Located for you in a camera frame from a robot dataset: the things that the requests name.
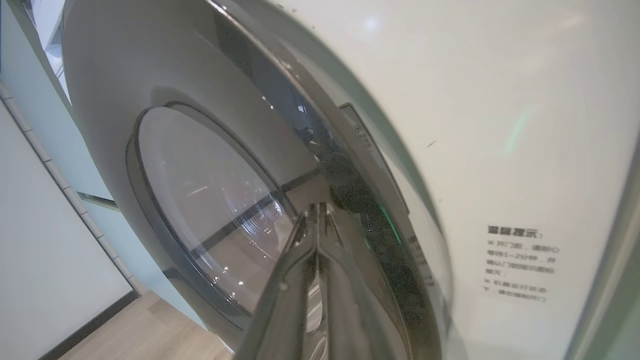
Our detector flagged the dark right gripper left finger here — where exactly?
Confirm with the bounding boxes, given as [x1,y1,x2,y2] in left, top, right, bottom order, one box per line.
[235,202,321,360]

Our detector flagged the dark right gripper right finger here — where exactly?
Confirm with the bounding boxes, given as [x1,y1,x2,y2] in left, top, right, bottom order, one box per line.
[317,201,411,360]

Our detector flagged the dark round washing machine door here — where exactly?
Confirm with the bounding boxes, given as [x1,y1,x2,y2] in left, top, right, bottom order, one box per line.
[62,0,453,360]

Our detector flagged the white front-load washing machine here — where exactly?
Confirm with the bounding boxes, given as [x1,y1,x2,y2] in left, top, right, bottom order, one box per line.
[270,0,640,360]

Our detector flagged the black printed text label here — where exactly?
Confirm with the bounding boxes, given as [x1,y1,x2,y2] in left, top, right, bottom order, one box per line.
[482,225,561,303]

